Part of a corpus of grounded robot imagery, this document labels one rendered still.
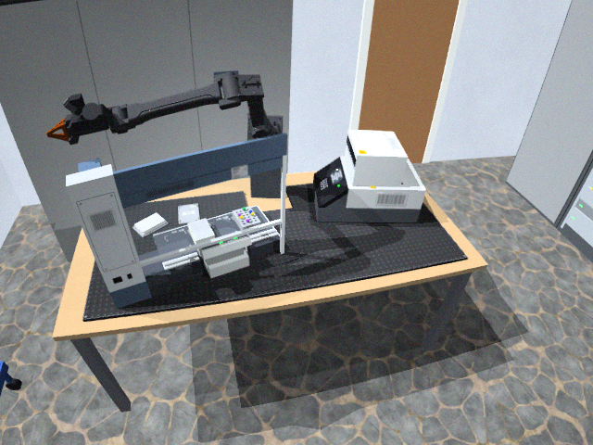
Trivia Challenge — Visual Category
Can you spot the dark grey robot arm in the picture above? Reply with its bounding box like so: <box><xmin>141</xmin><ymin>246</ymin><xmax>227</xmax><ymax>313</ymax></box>
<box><xmin>63</xmin><ymin>72</ymin><xmax>279</xmax><ymax>139</ymax></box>

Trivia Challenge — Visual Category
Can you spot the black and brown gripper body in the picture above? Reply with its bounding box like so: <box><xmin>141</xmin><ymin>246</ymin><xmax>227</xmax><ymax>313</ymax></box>
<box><xmin>64</xmin><ymin>114</ymin><xmax>93</xmax><ymax>145</ymax></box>

